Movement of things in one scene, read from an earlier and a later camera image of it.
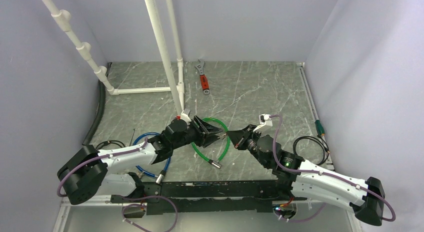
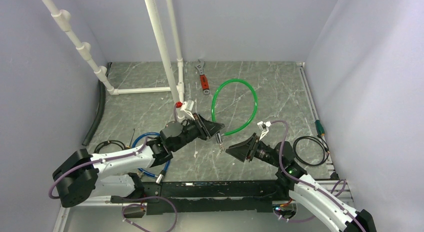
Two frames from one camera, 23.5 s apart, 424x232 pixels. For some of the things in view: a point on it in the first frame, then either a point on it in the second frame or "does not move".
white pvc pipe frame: (63, 18) does not move
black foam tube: (101, 89) does not move
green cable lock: (218, 164) → (218, 136)
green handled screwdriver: (320, 127) does not move
